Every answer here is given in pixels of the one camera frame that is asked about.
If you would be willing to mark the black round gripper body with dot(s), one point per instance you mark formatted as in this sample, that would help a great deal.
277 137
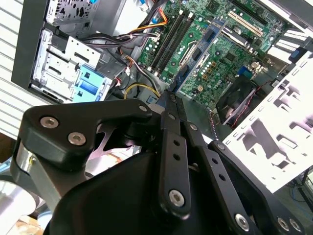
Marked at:
110 208

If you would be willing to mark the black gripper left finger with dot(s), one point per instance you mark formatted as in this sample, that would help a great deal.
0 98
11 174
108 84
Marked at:
61 117

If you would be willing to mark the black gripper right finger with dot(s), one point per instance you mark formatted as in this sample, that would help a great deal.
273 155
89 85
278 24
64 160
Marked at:
215 176

